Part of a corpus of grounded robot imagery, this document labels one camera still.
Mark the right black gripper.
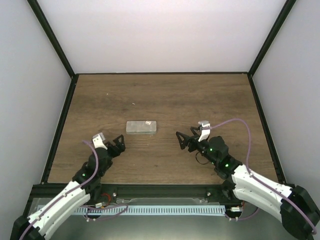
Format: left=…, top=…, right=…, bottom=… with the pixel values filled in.
left=176, top=127, right=219, bottom=166

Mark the grey glasses case green inside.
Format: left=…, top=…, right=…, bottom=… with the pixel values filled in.
left=126, top=120, right=157, bottom=135

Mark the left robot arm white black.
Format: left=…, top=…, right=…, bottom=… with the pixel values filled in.
left=10, top=132, right=126, bottom=240

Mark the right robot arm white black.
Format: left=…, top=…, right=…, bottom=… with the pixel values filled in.
left=176, top=127, right=320, bottom=240

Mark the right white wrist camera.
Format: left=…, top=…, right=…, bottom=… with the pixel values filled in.
left=198, top=120, right=211, bottom=142

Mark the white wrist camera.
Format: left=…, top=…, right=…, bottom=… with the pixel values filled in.
left=92, top=132, right=108, bottom=150
left=198, top=120, right=211, bottom=142

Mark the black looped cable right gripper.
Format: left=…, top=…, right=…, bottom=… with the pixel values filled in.
left=194, top=152, right=213, bottom=166

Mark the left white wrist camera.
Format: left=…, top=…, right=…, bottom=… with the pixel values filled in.
left=92, top=132, right=108, bottom=150

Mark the black aluminium frame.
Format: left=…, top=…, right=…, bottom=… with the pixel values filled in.
left=28, top=0, right=296, bottom=206

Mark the light blue slotted cable duct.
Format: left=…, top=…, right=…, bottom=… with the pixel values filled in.
left=73, top=205, right=226, bottom=216

